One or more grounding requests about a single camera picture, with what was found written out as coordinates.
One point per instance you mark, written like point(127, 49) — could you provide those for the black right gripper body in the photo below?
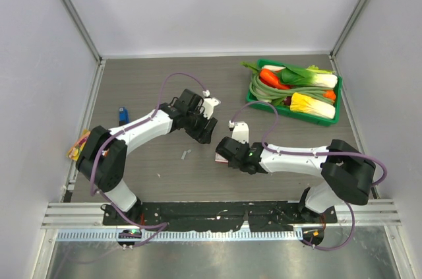
point(233, 165)

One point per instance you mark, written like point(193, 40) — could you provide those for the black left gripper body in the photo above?
point(195, 125)

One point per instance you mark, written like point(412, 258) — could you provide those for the white red staple box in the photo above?
point(220, 159)

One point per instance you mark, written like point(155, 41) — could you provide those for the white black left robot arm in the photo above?
point(103, 156)

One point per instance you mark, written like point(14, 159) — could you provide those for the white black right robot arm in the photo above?
point(347, 175)

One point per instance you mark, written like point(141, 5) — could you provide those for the green long beans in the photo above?
point(274, 96)

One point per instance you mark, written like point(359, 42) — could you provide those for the yellow white napa cabbage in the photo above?
point(305, 104)

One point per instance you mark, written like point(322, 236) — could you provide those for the green plastic basket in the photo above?
point(285, 111)

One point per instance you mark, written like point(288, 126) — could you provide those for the white radish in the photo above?
point(273, 68)

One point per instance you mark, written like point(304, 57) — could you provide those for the green white bok choy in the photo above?
point(300, 77)

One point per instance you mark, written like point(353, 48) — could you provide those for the small orange carrot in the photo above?
point(330, 94)

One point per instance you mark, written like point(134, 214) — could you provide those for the orange snack packet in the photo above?
point(77, 148)

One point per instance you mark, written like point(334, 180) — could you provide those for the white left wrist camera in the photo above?
point(209, 104)

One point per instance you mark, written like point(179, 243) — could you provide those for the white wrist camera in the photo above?
point(209, 104)
point(239, 131)

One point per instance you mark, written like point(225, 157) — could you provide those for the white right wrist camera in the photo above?
point(239, 131)

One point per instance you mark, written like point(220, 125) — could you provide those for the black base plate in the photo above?
point(261, 216)

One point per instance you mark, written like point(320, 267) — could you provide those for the aluminium front rail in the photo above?
point(95, 221)

